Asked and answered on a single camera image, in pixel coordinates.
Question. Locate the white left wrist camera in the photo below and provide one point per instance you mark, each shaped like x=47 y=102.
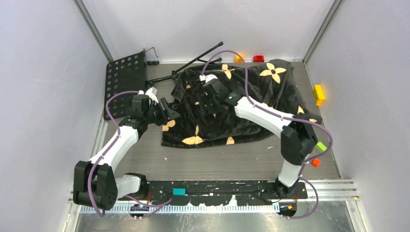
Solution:
x=151 y=92

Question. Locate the red toy block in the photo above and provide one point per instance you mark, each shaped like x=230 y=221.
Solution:
x=258 y=58

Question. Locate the aluminium rail frame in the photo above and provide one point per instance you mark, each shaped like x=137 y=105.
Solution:
x=317 y=190

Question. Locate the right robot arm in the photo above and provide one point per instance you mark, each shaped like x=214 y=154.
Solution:
x=296 y=134

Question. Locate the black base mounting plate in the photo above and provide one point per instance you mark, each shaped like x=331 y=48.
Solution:
x=217 y=193

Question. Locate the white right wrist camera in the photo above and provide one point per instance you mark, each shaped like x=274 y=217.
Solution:
x=207 y=78

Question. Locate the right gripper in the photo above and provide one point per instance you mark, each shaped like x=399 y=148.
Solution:
x=204 y=98

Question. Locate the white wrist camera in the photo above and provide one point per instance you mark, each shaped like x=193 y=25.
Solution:
x=151 y=92
x=207 y=78

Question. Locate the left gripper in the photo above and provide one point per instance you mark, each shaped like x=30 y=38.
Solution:
x=168 y=113

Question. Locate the yellow round toy piece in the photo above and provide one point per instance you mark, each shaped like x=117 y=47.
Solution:
x=239 y=58

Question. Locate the teal block on base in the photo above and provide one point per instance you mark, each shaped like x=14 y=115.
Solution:
x=179 y=191

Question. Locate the black perforated music stand tray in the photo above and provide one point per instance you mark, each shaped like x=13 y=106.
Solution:
x=125 y=74

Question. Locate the orange toy block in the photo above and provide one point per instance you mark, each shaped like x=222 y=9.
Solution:
x=315 y=162

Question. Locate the black folding tripod stand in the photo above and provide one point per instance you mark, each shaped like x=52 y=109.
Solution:
x=174 y=73

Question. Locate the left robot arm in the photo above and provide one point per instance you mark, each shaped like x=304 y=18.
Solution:
x=94 y=182

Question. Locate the yellow toy block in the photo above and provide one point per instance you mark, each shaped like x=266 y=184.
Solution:
x=319 y=95

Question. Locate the green toy block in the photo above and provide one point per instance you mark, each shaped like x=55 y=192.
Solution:
x=320 y=146

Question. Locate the black floral pillowcase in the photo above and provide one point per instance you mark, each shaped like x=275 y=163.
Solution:
x=270 y=83

